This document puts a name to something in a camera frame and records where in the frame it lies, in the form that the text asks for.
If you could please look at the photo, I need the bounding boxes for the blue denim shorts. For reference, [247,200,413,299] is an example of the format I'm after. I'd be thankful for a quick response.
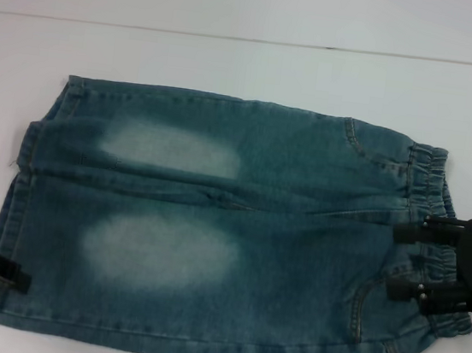
[0,65,472,353]

